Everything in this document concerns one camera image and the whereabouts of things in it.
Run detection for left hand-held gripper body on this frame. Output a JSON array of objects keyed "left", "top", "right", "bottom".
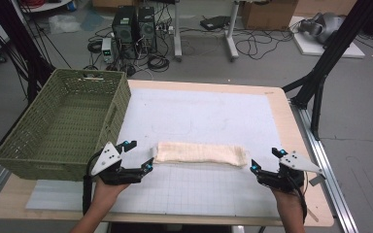
[{"left": 90, "top": 141, "right": 143, "bottom": 186}]

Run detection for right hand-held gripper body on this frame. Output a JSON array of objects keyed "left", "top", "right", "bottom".
[{"left": 258, "top": 150, "right": 324, "bottom": 192}]

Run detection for cream towel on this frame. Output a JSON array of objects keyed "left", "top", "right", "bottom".
[{"left": 151, "top": 141, "right": 249, "bottom": 168}]

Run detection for green woven basket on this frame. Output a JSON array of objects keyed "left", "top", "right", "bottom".
[{"left": 0, "top": 68, "right": 132, "bottom": 183}]

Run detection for person's left hand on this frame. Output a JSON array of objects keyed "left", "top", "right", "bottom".
[{"left": 92, "top": 176, "right": 131, "bottom": 212}]

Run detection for person's right hand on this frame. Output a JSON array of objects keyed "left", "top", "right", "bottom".
[{"left": 271, "top": 187, "right": 305, "bottom": 215}]

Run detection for white grid cutting mat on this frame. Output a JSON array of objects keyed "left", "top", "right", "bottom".
[{"left": 25, "top": 87, "right": 285, "bottom": 218}]

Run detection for black metal stand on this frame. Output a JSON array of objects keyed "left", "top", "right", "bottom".
[
  {"left": 281, "top": 0, "right": 373, "bottom": 142},
  {"left": 0, "top": 0, "right": 57, "bottom": 105}
]

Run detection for small white power supply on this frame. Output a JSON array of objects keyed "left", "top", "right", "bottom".
[{"left": 101, "top": 37, "right": 116, "bottom": 64}]

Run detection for black computer tower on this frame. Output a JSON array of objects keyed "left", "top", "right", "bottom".
[
  {"left": 137, "top": 6, "right": 158, "bottom": 54},
  {"left": 111, "top": 6, "right": 140, "bottom": 59}
]

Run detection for white floor board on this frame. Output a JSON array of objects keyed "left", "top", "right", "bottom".
[{"left": 289, "top": 16, "right": 367, "bottom": 60}]

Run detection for white desk legs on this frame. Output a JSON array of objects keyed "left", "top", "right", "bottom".
[{"left": 173, "top": 0, "right": 241, "bottom": 62}]

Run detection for brown cardboard box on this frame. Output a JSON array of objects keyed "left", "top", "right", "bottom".
[{"left": 241, "top": 0, "right": 300, "bottom": 32}]

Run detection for black flat device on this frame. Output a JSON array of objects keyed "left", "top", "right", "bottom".
[{"left": 199, "top": 15, "right": 232, "bottom": 32}]

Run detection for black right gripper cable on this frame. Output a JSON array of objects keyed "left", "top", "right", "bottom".
[{"left": 289, "top": 173, "right": 309, "bottom": 224}]

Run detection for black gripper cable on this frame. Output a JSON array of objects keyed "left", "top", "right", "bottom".
[
  {"left": 82, "top": 151, "right": 103, "bottom": 216},
  {"left": 289, "top": 173, "right": 309, "bottom": 224}
]

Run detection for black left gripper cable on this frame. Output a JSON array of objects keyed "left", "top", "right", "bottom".
[{"left": 82, "top": 151, "right": 103, "bottom": 216}]

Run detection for aluminium rail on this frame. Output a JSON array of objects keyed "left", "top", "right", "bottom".
[{"left": 289, "top": 98, "right": 360, "bottom": 233}]

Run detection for coiled black cable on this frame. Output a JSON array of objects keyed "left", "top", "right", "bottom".
[{"left": 147, "top": 53, "right": 171, "bottom": 73}]

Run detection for tangle of black floor cables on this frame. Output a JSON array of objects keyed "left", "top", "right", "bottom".
[{"left": 179, "top": 27, "right": 297, "bottom": 62}]

